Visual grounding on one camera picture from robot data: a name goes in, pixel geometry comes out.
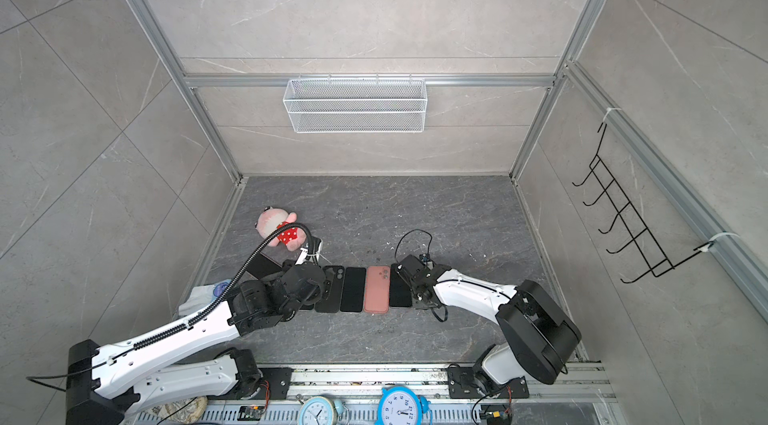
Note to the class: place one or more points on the black phone case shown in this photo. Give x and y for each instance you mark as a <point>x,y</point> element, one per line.
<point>333,286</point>

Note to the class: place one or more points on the pink plush toy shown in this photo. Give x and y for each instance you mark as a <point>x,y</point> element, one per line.
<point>272,219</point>

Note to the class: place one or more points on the black wall hook rack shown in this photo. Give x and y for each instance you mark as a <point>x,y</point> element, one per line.
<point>628,217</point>

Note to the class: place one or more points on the dark phone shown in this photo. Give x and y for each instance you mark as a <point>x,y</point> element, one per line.
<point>262,267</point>

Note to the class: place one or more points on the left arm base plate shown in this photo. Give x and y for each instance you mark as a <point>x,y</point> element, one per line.
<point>274,383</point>

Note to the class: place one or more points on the blue wet wipes pack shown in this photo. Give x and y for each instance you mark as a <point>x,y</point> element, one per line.
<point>201,296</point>

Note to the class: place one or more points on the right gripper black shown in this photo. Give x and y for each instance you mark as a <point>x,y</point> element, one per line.
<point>416,298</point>

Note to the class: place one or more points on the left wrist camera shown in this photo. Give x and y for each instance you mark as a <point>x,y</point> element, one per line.
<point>309,252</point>

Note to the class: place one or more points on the red phone case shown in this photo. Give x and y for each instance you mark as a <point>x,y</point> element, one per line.
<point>377,290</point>

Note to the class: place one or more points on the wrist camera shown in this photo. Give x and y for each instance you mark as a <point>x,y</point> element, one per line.
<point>426,260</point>
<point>309,252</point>

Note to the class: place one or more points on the white wire basket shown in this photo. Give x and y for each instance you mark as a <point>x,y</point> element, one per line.
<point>329,105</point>

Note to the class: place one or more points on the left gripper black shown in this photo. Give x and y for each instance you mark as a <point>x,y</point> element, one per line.
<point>323,291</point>

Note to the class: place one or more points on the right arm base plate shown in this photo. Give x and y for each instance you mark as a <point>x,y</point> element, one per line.
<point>468,383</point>

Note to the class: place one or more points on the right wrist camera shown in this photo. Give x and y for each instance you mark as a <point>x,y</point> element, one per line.
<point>426,260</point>

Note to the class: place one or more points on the blue alarm clock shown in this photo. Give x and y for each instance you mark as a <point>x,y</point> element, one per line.
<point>400,405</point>

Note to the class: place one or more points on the crumpled patterned cloth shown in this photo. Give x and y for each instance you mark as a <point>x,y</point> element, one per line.
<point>181,412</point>

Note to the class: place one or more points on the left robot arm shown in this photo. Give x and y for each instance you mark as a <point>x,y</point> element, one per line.
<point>107,384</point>

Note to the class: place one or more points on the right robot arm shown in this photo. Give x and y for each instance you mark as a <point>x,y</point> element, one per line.
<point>540,336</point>

